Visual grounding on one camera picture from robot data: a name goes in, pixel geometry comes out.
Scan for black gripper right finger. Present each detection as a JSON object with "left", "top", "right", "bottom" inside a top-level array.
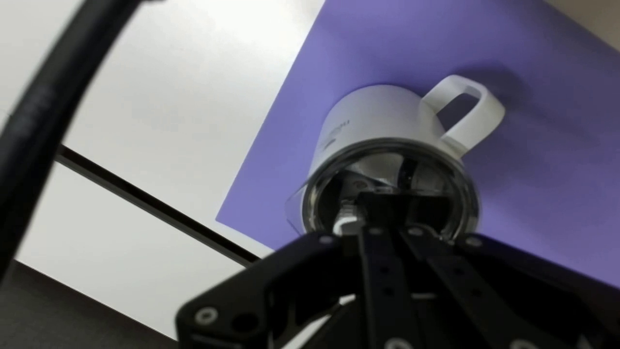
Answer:
[{"left": 401, "top": 191, "right": 620, "bottom": 349}]

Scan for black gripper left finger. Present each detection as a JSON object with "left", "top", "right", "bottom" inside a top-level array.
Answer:
[{"left": 176, "top": 191, "right": 422, "bottom": 349}]

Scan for purple mat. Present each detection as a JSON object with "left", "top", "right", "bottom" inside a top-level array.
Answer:
[{"left": 215, "top": 0, "right": 620, "bottom": 288}]

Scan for white mug with handle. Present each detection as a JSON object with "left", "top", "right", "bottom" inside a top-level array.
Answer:
[{"left": 308, "top": 73, "right": 507, "bottom": 195}]

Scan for thick black cable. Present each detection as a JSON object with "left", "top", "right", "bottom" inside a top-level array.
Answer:
[{"left": 0, "top": 0, "right": 143, "bottom": 280}]

